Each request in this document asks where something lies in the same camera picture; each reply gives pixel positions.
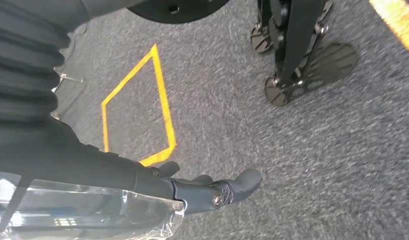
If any black round robot joint cover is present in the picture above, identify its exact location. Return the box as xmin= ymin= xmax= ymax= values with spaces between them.
xmin=126 ymin=0 xmax=231 ymax=25

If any black robot foot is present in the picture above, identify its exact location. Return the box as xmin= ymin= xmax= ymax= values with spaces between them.
xmin=250 ymin=22 xmax=275 ymax=54
xmin=264 ymin=42 xmax=360 ymax=108

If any white floor cable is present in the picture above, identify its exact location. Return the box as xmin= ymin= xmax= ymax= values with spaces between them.
xmin=53 ymin=22 xmax=90 ymax=75

